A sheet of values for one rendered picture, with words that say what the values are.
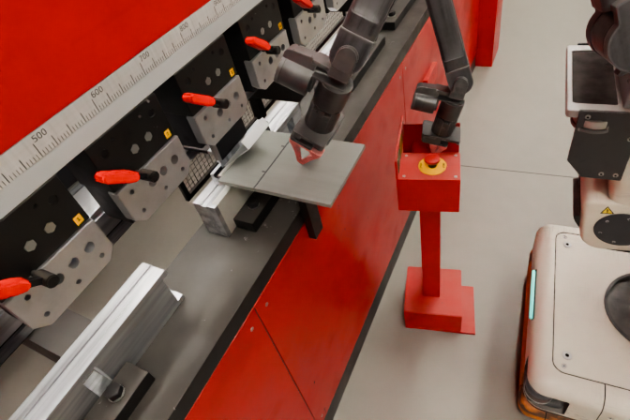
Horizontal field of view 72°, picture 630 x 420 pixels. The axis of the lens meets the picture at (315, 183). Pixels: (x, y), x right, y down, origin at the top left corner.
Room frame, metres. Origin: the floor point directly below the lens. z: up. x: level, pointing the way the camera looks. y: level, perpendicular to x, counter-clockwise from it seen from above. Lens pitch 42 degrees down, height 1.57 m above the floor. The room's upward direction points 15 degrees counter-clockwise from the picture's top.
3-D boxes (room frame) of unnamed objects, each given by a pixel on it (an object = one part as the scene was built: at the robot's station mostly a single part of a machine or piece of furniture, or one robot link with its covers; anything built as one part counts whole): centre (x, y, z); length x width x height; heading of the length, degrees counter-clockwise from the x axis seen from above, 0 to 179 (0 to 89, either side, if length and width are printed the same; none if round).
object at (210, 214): (0.85, 0.12, 0.92); 0.39 x 0.06 x 0.10; 144
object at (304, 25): (1.11, -0.06, 1.18); 0.15 x 0.09 x 0.17; 144
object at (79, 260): (0.46, 0.40, 1.18); 0.15 x 0.09 x 0.17; 144
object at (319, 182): (0.72, 0.04, 1.00); 0.26 x 0.18 x 0.01; 54
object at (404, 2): (1.58, -0.48, 0.89); 0.30 x 0.05 x 0.03; 144
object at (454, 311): (0.86, -0.35, 0.06); 0.25 x 0.20 x 0.12; 67
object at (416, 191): (0.87, -0.32, 0.75); 0.20 x 0.16 x 0.18; 157
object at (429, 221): (0.87, -0.32, 0.39); 0.06 x 0.06 x 0.54; 67
